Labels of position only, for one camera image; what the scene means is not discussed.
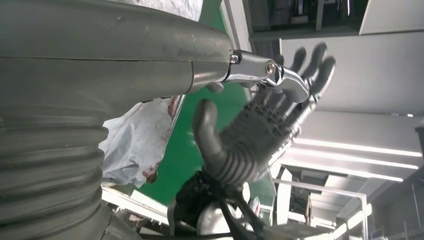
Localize grey parcel bag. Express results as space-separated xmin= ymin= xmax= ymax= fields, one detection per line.
xmin=98 ymin=95 xmax=185 ymax=188

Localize white parcel bag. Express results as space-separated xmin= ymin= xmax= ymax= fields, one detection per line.
xmin=137 ymin=0 xmax=204 ymax=21

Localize ceiling light strip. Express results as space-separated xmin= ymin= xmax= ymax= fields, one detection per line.
xmin=293 ymin=137 xmax=423 ymax=158
xmin=288 ymin=150 xmax=420 ymax=170
xmin=281 ymin=158 xmax=404 ymax=183

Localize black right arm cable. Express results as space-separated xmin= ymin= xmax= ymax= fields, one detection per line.
xmin=215 ymin=185 xmax=269 ymax=240

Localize metal frame rack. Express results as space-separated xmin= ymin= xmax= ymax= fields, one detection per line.
xmin=273 ymin=165 xmax=372 ymax=240

